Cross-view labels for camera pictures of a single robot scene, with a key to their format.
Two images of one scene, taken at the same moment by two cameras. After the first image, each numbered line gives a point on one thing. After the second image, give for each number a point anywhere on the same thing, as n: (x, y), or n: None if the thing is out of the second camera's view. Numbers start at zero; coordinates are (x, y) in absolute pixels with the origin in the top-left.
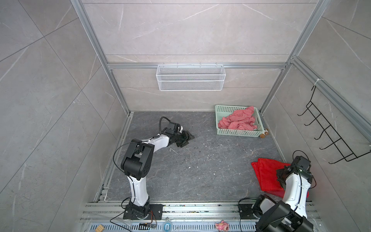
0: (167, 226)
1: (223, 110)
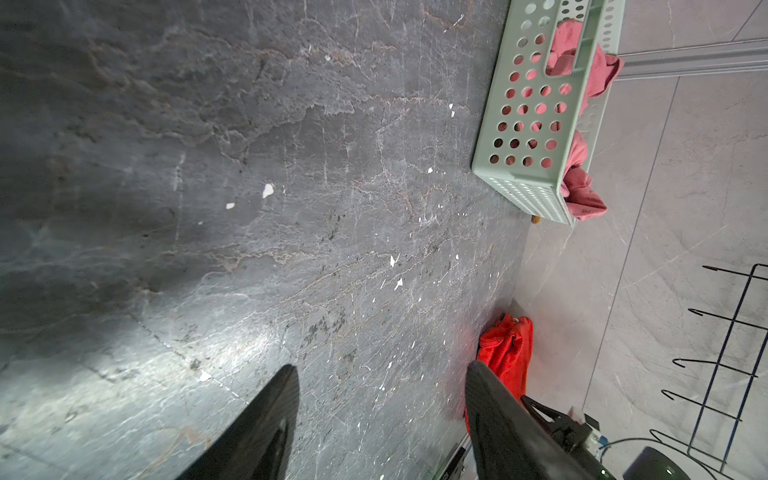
0: None
1: (552, 75)
